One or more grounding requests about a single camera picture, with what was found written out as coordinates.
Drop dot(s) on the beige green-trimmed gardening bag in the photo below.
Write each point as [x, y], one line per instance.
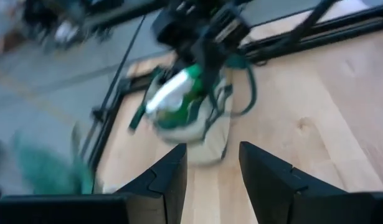
[210, 146]

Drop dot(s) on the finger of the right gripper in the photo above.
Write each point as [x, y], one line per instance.
[210, 65]

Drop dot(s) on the green plastic spray bottle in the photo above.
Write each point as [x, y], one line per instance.
[172, 93]

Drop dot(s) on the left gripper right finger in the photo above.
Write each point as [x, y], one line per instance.
[272, 183]

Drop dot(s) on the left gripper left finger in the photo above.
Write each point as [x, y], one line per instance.
[160, 186]

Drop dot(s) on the black metal table frame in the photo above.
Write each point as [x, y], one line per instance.
[334, 32]

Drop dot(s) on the green snake plant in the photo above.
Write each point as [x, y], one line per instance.
[48, 168]

